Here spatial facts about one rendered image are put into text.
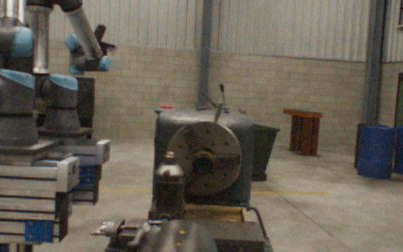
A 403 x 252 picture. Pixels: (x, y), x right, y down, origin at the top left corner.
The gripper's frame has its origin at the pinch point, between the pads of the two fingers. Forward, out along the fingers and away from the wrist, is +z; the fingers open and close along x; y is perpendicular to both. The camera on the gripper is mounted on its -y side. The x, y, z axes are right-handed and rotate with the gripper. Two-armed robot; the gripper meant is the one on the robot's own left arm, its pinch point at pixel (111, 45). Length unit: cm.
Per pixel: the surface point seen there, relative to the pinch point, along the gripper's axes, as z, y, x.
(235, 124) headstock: -22, 25, 85
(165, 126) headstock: -33, 32, 56
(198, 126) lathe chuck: -43, 27, 75
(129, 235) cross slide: -109, 51, 87
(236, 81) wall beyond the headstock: 943, 20, -211
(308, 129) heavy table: 799, 94, 23
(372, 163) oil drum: 593, 109, 166
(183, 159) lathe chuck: -44, 42, 72
